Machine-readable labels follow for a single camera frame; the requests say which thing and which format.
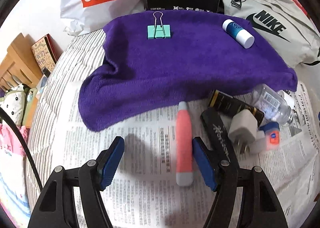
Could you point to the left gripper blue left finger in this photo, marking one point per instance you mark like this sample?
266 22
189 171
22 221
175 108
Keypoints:
109 162

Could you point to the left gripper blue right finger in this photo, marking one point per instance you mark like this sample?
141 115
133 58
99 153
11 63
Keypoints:
205 163

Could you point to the pink grey utility knife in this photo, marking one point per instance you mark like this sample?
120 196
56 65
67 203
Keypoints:
184 152

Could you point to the small blue white jar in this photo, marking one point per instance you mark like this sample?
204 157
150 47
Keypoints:
268 138

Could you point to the blue white cylindrical bottle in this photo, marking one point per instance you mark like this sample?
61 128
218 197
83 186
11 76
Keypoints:
242 36

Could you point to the teal binder clip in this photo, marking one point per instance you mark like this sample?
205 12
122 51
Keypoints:
158 30

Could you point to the white power adapter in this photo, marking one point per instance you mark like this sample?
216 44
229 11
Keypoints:
243 130

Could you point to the black gold box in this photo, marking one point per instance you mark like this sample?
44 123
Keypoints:
230 106

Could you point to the striped bed sheet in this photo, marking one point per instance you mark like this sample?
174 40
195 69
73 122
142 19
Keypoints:
144 192

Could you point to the clear plastic bottle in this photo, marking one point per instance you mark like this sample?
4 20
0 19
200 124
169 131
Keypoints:
274 107

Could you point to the purple fleece towel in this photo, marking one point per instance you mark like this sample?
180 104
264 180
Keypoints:
139 74

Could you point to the pink cloth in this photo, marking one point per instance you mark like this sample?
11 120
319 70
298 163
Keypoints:
13 188

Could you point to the patterned book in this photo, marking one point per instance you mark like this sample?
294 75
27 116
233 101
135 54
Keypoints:
45 55

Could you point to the wooden furniture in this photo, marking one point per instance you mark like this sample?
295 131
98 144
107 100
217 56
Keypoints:
20 63

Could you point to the black carabiner clip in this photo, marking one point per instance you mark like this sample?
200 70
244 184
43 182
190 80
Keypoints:
237 3

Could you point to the white Nike drawstring bag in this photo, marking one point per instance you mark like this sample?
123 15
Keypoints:
284 25

